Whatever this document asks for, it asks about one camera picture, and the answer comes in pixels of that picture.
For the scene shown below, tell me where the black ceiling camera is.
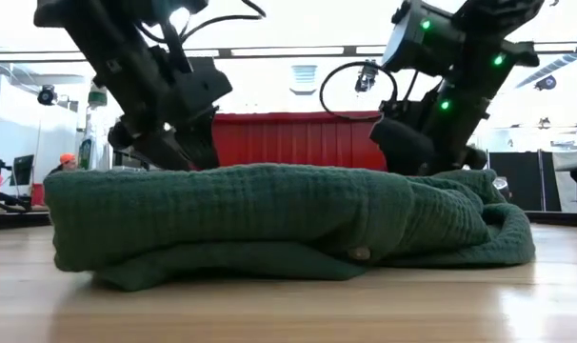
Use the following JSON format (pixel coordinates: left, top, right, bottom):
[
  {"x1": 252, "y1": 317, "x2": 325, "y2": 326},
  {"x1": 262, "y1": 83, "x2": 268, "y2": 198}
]
[
  {"x1": 354, "y1": 59, "x2": 380, "y2": 94},
  {"x1": 534, "y1": 74, "x2": 559, "y2": 92},
  {"x1": 36, "y1": 84, "x2": 57, "y2": 107}
]

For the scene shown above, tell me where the silver round container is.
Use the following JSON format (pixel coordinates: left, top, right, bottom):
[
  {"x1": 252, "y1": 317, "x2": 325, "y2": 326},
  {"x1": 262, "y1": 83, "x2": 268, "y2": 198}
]
[{"x1": 492, "y1": 175, "x2": 512, "y2": 204}]

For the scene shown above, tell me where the dark background monitor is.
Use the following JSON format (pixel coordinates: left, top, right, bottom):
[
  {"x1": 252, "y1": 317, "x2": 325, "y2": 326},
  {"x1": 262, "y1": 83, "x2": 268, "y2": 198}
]
[{"x1": 10, "y1": 154, "x2": 36, "y2": 187}]

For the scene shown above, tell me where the black partition panel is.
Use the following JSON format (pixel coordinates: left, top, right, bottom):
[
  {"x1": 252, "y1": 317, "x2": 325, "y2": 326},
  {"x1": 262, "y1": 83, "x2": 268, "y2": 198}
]
[{"x1": 487, "y1": 151, "x2": 563, "y2": 212}]

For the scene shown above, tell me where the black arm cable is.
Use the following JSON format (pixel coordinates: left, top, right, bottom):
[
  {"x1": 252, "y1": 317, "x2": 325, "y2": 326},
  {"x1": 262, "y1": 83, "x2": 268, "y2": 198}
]
[
  {"x1": 319, "y1": 60, "x2": 399, "y2": 121},
  {"x1": 135, "y1": 0, "x2": 267, "y2": 45}
]

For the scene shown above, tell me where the black aluminium rig frame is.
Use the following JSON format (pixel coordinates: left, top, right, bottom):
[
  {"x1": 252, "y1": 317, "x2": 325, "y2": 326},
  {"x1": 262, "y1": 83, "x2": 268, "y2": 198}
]
[{"x1": 0, "y1": 209, "x2": 577, "y2": 230}]

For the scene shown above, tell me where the red plastic laundry bin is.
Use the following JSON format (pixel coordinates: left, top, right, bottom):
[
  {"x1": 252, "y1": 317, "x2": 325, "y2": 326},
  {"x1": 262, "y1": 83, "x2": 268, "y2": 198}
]
[{"x1": 210, "y1": 111, "x2": 389, "y2": 172}]

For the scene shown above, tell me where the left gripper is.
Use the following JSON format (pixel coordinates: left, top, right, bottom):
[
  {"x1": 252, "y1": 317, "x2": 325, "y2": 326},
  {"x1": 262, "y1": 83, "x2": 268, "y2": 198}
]
[{"x1": 107, "y1": 61, "x2": 221, "y2": 172}]

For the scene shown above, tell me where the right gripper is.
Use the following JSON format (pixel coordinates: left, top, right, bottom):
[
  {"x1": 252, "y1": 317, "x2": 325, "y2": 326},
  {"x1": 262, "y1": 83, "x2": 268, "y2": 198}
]
[{"x1": 369, "y1": 117, "x2": 437, "y2": 176}]

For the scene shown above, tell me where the black ceiling light rail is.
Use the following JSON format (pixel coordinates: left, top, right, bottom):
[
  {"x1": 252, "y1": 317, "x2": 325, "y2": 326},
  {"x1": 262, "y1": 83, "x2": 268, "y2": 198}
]
[{"x1": 0, "y1": 44, "x2": 577, "y2": 63}]

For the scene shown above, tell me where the clear spray bottle green label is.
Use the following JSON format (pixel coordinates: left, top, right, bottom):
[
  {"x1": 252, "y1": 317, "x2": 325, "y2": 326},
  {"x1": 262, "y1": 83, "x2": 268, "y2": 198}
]
[{"x1": 77, "y1": 75, "x2": 111, "y2": 172}]

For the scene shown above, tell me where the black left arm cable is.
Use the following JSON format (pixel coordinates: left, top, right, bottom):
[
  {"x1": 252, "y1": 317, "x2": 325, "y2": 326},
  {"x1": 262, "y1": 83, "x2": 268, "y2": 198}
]
[{"x1": 135, "y1": 0, "x2": 267, "y2": 45}]

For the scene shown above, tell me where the dark green button shirt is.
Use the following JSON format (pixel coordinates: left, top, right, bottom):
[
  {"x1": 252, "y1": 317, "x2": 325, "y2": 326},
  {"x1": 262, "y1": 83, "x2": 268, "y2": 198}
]
[{"x1": 43, "y1": 162, "x2": 537, "y2": 293}]

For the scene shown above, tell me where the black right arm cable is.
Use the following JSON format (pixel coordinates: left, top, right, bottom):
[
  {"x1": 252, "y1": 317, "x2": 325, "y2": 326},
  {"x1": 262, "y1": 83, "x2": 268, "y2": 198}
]
[{"x1": 319, "y1": 60, "x2": 399, "y2": 121}]

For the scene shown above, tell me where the person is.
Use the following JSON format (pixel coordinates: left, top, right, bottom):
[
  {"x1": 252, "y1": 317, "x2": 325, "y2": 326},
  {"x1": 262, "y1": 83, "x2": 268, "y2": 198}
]
[{"x1": 50, "y1": 151, "x2": 79, "y2": 175}]

